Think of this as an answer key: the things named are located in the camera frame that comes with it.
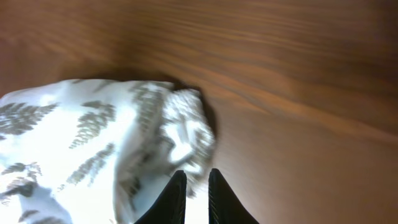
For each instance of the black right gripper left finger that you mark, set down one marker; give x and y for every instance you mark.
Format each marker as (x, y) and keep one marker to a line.
(169, 207)

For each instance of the white fern print garment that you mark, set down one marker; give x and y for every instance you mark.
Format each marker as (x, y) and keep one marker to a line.
(97, 151)

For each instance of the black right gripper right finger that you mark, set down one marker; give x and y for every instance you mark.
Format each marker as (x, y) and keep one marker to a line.
(223, 205)

